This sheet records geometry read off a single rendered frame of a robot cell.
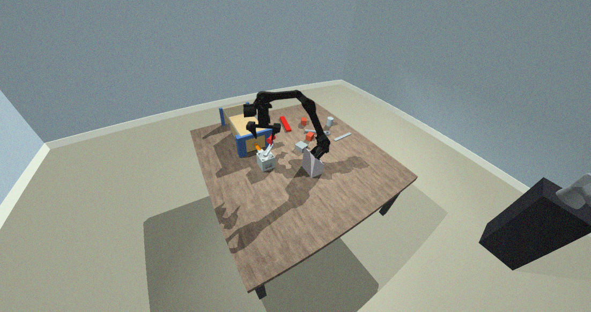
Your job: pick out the red flat bar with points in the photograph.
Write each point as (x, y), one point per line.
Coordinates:
(285, 124)

